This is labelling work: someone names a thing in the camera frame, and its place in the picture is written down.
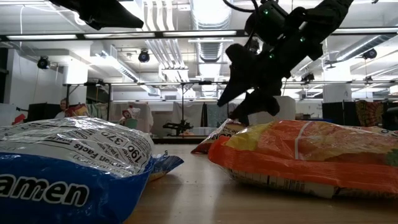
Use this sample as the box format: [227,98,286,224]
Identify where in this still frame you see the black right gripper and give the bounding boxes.
[216,27,324,127]

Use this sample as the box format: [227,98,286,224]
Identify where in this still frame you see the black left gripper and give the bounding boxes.
[49,0,144,31]

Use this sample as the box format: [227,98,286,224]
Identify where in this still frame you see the red ramen packet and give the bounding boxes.
[65,103,90,118]
[121,105,142,121]

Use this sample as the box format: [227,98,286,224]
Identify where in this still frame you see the blue ramen packet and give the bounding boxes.
[0,116,185,224]

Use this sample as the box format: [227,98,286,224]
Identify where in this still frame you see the white hexagonal plant pot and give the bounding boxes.
[273,95,297,123]

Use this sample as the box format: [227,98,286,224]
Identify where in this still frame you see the grey cloth cover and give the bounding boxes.
[172,101,203,127]

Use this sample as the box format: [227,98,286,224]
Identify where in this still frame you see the black partition panel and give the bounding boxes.
[322,101,357,127]

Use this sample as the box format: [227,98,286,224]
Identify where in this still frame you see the white column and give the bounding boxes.
[322,83,353,103]

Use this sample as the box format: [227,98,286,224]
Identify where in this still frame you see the person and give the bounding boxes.
[55,97,70,119]

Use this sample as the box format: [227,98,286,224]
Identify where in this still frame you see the orange patterned tapestry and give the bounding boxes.
[355,99,386,139]

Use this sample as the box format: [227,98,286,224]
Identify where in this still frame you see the red background object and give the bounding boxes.
[11,113,28,126]

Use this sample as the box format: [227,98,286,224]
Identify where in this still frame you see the dark chair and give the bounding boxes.
[385,105,398,131]

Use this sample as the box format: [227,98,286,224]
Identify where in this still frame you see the black light bar frame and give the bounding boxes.
[0,29,398,41]

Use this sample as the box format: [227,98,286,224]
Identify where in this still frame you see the silver ventilation duct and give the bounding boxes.
[334,33,398,62]
[189,0,234,99]

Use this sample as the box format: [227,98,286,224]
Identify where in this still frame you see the black background rig frame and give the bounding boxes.
[179,80,231,125]
[63,81,113,123]

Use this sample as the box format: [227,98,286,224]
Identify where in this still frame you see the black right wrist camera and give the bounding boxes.
[244,0,290,46]

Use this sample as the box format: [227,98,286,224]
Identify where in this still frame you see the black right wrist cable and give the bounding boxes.
[222,0,261,44]

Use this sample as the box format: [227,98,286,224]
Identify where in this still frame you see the black aluminium table frame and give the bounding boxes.
[151,136,206,145]

